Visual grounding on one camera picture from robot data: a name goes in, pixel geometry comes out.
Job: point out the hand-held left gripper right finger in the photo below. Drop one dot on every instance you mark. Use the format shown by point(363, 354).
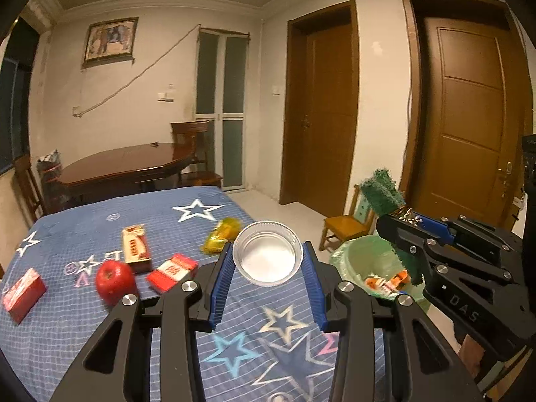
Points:
point(315, 289)

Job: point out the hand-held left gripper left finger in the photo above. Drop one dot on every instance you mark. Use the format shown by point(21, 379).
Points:
point(222, 284)

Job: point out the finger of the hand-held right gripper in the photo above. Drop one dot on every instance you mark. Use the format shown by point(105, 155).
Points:
point(435, 225)
point(402, 236)

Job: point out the green scouring pad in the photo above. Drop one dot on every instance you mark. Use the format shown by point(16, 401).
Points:
point(381, 194)

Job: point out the orange and white packet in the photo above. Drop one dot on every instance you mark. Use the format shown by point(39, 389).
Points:
point(383, 282)

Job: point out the trash bin with green bag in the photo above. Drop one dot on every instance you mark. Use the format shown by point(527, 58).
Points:
point(356, 259)

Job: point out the person's right hand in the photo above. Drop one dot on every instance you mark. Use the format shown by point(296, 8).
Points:
point(471, 349)

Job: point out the yellow plastic wrapper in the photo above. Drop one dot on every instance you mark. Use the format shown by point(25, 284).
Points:
point(220, 238)

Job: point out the red and white carton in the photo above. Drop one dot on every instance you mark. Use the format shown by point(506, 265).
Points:
point(169, 274)

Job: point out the small wooden chair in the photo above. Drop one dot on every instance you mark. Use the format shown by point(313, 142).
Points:
point(345, 224)

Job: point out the beige box with red print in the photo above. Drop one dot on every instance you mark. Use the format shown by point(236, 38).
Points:
point(136, 247)

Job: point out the red apple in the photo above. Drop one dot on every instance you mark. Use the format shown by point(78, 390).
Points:
point(115, 280)

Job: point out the brown wooden door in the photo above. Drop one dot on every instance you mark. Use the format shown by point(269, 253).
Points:
point(465, 113)
point(326, 113)

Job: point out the dark wooden chair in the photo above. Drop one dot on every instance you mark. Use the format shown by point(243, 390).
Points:
point(26, 180)
point(188, 134)

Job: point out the dark wooden dining table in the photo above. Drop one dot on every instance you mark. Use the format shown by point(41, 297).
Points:
point(121, 163)

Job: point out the blue star tablecloth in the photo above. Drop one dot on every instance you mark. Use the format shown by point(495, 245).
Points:
point(63, 343)

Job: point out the frosted glass door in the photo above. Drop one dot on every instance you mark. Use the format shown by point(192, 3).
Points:
point(232, 92)

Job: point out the red paper box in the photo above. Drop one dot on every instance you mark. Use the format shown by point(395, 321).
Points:
point(23, 297)

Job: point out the dark basket with items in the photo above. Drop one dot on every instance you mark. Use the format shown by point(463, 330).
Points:
point(50, 165)

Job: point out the dark window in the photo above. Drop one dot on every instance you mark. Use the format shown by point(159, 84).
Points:
point(14, 113)

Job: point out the double white wall switch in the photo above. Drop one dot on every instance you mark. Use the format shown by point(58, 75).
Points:
point(166, 96)

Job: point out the framed wall picture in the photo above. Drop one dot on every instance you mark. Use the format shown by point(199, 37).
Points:
point(109, 42)

